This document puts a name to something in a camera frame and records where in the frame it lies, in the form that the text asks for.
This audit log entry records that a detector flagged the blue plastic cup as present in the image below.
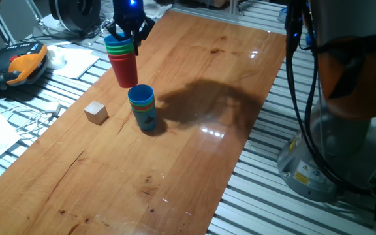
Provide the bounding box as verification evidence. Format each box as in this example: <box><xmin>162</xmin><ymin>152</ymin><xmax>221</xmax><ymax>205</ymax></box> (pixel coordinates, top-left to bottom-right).
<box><xmin>131</xmin><ymin>109</ymin><xmax>157</xmax><ymax>133</ymax></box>
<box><xmin>103</xmin><ymin>32</ymin><xmax>134</xmax><ymax>48</ymax></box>
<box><xmin>127</xmin><ymin>84</ymin><xmax>155</xmax><ymax>106</ymax></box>

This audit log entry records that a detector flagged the thin metal rod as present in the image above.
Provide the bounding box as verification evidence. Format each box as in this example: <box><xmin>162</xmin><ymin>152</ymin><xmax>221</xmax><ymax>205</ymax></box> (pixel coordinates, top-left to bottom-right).
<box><xmin>24</xmin><ymin>0</ymin><xmax>45</xmax><ymax>27</ymax></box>

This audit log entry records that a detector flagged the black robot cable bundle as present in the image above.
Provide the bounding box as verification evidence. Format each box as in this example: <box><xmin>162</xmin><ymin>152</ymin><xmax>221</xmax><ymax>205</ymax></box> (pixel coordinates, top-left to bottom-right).
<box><xmin>284</xmin><ymin>0</ymin><xmax>376</xmax><ymax>196</ymax></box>

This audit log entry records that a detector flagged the red plastic cup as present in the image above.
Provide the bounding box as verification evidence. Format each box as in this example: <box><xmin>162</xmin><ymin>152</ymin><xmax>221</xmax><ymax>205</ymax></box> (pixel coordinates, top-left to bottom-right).
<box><xmin>129</xmin><ymin>103</ymin><xmax>157</xmax><ymax>112</ymax></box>
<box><xmin>107</xmin><ymin>54</ymin><xmax>140</xmax><ymax>89</ymax></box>
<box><xmin>106</xmin><ymin>52</ymin><xmax>137</xmax><ymax>61</ymax></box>

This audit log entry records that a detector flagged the clear glass mug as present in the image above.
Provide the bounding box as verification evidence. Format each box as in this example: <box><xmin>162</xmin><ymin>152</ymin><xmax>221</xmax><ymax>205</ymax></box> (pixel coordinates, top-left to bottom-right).
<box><xmin>100</xmin><ymin>2</ymin><xmax>119</xmax><ymax>37</ymax></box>

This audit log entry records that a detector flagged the white tissue lump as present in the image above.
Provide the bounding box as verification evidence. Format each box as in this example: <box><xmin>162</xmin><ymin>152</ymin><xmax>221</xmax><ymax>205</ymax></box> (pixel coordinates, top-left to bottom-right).
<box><xmin>46</xmin><ymin>44</ymin><xmax>67</xmax><ymax>70</ymax></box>

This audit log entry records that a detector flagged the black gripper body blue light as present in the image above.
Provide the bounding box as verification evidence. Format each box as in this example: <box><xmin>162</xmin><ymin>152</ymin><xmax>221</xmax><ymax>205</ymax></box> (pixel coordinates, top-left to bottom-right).
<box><xmin>112</xmin><ymin>0</ymin><xmax>147</xmax><ymax>30</ymax></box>

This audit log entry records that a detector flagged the white charger with cable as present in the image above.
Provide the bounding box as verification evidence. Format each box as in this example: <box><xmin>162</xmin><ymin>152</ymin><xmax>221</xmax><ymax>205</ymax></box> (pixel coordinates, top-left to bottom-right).
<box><xmin>0</xmin><ymin>101</ymin><xmax>62</xmax><ymax>138</ymax></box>

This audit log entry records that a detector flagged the varnished wooden board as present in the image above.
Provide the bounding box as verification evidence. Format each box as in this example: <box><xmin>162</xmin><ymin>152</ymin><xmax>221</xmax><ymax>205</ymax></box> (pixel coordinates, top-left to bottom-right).
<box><xmin>0</xmin><ymin>10</ymin><xmax>289</xmax><ymax>235</ymax></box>

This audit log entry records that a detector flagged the small wooden block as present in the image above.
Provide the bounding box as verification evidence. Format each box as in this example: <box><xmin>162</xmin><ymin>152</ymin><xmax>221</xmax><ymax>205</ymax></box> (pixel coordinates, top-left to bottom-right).
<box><xmin>83</xmin><ymin>101</ymin><xmax>110</xmax><ymax>126</ymax></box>

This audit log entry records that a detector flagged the blue tissue pack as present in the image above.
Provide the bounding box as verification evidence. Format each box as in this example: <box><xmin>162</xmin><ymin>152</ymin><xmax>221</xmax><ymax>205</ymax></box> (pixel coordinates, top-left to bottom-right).
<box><xmin>277</xmin><ymin>6</ymin><xmax>289</xmax><ymax>24</ymax></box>

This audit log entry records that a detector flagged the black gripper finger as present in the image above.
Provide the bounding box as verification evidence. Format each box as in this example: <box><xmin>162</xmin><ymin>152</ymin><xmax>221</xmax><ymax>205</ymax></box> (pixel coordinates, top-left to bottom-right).
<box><xmin>131</xmin><ymin>16</ymin><xmax>157</xmax><ymax>56</ymax></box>
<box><xmin>105</xmin><ymin>19</ymin><xmax>126</xmax><ymax>42</ymax></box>

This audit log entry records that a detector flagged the orange and black teach pendant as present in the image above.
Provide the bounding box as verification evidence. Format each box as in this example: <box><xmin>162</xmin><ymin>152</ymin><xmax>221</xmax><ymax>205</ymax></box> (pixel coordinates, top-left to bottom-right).
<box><xmin>0</xmin><ymin>41</ymin><xmax>49</xmax><ymax>91</ymax></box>

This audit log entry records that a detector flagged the black round spool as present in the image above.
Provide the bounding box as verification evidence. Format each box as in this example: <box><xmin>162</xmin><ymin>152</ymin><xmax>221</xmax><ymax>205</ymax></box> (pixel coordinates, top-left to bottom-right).
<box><xmin>48</xmin><ymin>0</ymin><xmax>101</xmax><ymax>33</ymax></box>

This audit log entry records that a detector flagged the white crumpled tissue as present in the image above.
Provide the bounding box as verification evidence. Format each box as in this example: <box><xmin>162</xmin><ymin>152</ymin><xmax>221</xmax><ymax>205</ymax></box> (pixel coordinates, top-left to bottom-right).
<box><xmin>144</xmin><ymin>0</ymin><xmax>175</xmax><ymax>20</ymax></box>

